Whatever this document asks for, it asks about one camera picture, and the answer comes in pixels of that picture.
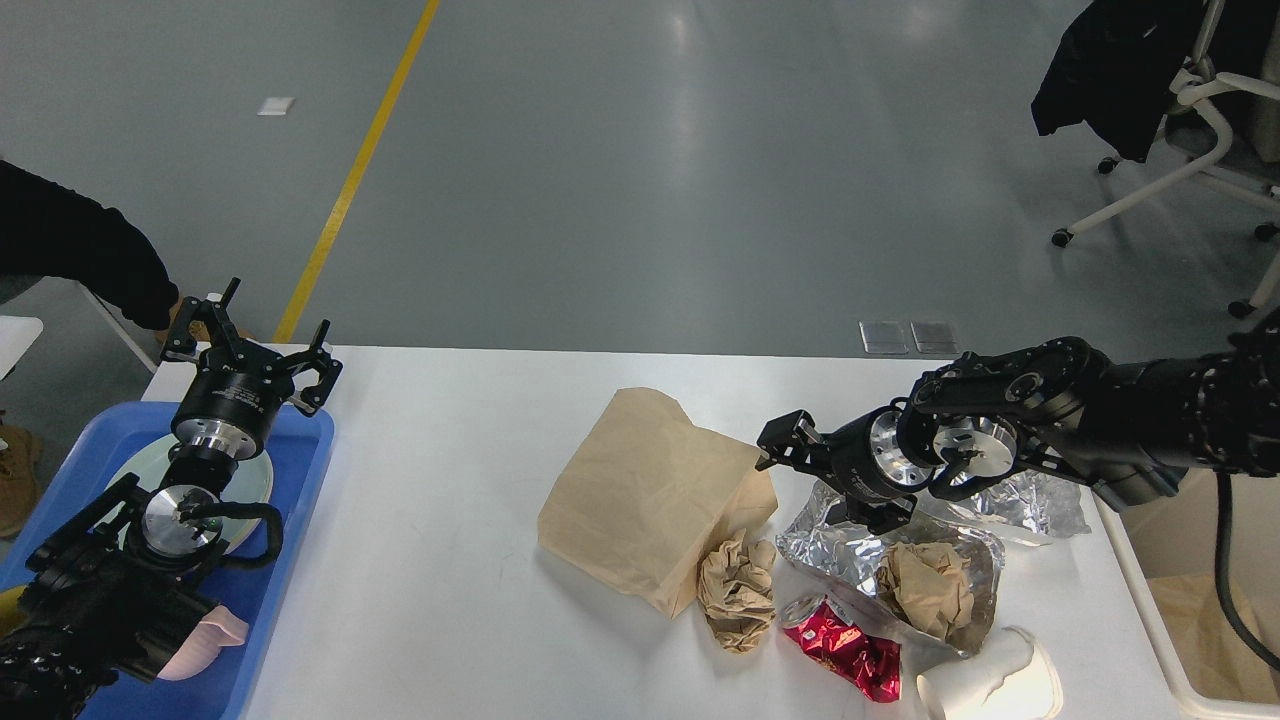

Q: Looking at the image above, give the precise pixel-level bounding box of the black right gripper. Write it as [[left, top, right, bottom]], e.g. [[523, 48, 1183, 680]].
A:
[[755, 405, 941, 536]]

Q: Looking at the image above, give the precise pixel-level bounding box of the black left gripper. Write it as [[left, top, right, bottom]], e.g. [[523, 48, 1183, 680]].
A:
[[160, 277, 343, 461]]

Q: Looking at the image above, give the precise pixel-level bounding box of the large brown paper bag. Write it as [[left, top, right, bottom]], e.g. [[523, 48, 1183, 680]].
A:
[[538, 387, 780, 618]]

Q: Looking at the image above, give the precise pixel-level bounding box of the silver foil wrapper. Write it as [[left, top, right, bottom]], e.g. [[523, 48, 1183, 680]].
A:
[[919, 471, 1091, 546]]

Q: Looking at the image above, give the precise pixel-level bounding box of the pink mug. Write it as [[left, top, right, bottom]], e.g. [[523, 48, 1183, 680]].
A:
[[156, 605, 250, 682]]

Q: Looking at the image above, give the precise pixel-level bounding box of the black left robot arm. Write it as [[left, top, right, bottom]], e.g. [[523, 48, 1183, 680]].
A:
[[3, 279, 343, 719]]

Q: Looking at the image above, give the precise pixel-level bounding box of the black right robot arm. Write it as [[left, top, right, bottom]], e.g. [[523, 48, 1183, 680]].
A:
[[756, 313, 1279, 667]]

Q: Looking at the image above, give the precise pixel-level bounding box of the silver foil bag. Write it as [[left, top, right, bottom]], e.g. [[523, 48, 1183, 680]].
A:
[[774, 480, 1005, 657]]

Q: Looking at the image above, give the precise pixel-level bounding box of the tan boot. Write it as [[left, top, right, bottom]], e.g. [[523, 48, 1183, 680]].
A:
[[1, 424, 42, 541], [155, 296, 256, 348]]

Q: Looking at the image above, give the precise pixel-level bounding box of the blue plastic tray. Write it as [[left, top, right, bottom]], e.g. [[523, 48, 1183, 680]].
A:
[[1, 401, 334, 719]]

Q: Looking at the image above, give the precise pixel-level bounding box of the crumpled paper in foil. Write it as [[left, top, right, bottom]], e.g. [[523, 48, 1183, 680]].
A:
[[876, 542, 975, 641]]

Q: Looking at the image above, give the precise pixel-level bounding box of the crushed red can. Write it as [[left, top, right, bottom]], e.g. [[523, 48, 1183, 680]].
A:
[[780, 594, 902, 703]]

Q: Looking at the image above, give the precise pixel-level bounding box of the left clear floor plate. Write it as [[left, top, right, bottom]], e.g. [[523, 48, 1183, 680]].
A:
[[859, 322, 910, 355]]

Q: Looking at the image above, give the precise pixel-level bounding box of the clear floor plate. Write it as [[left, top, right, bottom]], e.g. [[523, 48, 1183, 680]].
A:
[[859, 322, 910, 355], [909, 322, 960, 357]]

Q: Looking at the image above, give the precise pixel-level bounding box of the crumpled brown paper ball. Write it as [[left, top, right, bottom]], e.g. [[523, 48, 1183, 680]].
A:
[[696, 529, 777, 655]]

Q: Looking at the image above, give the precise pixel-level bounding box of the right clear floor plate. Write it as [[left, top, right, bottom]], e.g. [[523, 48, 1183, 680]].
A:
[[909, 322, 960, 357]]

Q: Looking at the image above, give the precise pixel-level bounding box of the white table left edge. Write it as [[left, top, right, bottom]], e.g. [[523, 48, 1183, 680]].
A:
[[0, 315, 44, 380]]

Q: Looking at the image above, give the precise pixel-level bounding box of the person in black left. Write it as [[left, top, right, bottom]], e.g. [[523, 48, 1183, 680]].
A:
[[1, 161, 180, 332]]

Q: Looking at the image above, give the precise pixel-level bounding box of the white floor tag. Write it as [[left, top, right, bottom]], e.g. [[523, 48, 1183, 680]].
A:
[[256, 96, 296, 117]]

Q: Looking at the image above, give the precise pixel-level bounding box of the white paper cup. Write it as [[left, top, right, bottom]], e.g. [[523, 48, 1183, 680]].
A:
[[916, 626, 1064, 719]]

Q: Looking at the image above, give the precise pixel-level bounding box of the beige plastic bin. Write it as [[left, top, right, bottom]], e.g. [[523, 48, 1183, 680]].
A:
[[1096, 470, 1279, 719]]

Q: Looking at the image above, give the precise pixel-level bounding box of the black jacket on chair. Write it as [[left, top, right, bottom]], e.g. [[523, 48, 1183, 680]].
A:
[[1030, 0, 1280, 164]]

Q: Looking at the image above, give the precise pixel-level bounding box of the white office chair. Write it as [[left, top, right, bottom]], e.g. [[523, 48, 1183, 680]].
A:
[[1050, 0, 1280, 322]]

